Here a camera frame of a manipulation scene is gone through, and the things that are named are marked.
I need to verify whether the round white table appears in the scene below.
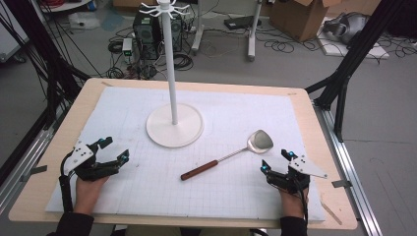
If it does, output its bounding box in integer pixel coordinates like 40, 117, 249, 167
39, 0, 93, 14

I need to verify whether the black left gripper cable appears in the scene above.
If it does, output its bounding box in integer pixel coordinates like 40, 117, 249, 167
58, 150, 76, 213

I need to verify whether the metal spatula with wooden handle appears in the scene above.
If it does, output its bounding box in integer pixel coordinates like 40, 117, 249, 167
180, 129, 274, 182

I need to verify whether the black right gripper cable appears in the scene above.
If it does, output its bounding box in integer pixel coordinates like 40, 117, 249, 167
295, 181, 312, 230

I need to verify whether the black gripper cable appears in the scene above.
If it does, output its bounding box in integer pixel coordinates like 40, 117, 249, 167
58, 150, 76, 213
295, 181, 312, 230

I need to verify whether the white grid mat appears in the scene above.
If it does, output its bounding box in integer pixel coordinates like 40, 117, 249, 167
45, 86, 327, 222

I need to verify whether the white cabinet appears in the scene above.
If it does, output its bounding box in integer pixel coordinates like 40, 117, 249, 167
0, 0, 30, 64

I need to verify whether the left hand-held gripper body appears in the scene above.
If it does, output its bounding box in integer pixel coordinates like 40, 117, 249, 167
63, 140, 120, 182

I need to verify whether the cardboard box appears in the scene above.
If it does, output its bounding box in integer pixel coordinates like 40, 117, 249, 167
268, 0, 332, 43

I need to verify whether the tangle of black floor cables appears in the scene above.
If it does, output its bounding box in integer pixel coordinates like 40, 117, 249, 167
106, 26, 195, 81

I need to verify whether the flat black device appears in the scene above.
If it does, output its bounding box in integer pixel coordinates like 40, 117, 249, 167
223, 15, 263, 31

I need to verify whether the black metal frame strut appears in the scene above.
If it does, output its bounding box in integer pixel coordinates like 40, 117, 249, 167
0, 0, 91, 185
304, 0, 407, 144

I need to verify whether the white board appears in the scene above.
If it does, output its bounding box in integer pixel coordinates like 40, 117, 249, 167
317, 16, 390, 61

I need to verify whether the aluminium rail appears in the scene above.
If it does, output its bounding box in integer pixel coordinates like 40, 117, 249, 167
313, 102, 384, 236
0, 107, 65, 215

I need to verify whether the person's right hand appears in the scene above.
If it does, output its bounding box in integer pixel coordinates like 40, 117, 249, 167
279, 188, 309, 219

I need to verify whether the white stand leg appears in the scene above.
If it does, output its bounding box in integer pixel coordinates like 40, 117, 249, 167
191, 0, 206, 56
247, 0, 264, 63

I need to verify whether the grey helmet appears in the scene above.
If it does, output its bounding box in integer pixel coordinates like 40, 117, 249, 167
322, 12, 371, 45

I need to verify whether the white hook rack stand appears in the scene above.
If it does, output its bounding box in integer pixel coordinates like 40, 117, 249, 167
138, 0, 205, 149

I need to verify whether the person's left hand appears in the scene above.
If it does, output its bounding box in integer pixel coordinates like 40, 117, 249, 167
73, 176, 109, 215

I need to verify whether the black computer tower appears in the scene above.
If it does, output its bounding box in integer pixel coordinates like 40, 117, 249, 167
132, 9, 185, 62

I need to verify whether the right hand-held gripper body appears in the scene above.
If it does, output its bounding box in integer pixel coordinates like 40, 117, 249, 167
267, 154, 328, 195

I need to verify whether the grey metal clamp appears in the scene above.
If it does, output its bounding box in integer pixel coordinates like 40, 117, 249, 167
20, 164, 49, 183
330, 179, 354, 189

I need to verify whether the small white device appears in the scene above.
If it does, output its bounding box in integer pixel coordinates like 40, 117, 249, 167
121, 37, 134, 57

